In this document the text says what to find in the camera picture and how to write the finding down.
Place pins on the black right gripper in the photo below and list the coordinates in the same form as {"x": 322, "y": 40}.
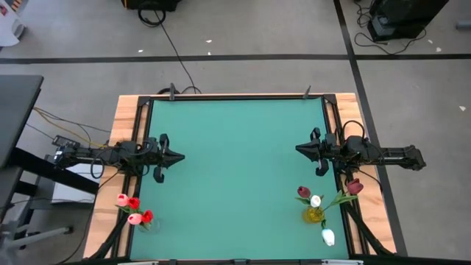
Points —
{"x": 327, "y": 149}

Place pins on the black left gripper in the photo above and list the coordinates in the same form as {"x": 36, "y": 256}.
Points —
{"x": 156, "y": 156}

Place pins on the dark red artificial tulip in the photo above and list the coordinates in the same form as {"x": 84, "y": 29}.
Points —
{"x": 355, "y": 186}
{"x": 304, "y": 191}

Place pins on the white artificial tulip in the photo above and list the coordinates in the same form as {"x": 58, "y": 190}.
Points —
{"x": 315, "y": 201}
{"x": 327, "y": 236}

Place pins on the bright red artificial tulip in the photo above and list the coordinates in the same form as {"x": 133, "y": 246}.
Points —
{"x": 134, "y": 203}
{"x": 147, "y": 216}

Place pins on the pink artificial tulip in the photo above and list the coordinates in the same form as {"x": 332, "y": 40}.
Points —
{"x": 122, "y": 200}
{"x": 135, "y": 219}

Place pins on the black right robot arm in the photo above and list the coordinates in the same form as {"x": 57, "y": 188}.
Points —
{"x": 390, "y": 154}

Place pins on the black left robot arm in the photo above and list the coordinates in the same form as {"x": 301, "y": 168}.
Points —
{"x": 117, "y": 154}

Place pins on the yellow glass vase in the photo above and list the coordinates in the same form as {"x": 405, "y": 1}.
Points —
{"x": 312, "y": 215}

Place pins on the clear glass vase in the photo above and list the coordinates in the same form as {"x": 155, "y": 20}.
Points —
{"x": 154, "y": 226}

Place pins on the green table mat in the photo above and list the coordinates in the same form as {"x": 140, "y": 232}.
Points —
{"x": 239, "y": 165}

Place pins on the white box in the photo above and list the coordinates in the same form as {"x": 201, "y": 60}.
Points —
{"x": 70, "y": 193}

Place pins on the grey chair base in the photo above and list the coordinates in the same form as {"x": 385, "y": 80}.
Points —
{"x": 40, "y": 234}

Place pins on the black equipment box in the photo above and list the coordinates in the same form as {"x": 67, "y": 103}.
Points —
{"x": 154, "y": 3}

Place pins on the black desk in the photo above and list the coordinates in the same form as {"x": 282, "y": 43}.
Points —
{"x": 18, "y": 117}

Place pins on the black equipment case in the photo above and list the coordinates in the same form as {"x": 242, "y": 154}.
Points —
{"x": 404, "y": 14}

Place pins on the silver aluminium bracket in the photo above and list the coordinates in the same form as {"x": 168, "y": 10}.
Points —
{"x": 342, "y": 262}

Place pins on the grey table camera mount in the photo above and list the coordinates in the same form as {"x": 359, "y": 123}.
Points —
{"x": 240, "y": 262}

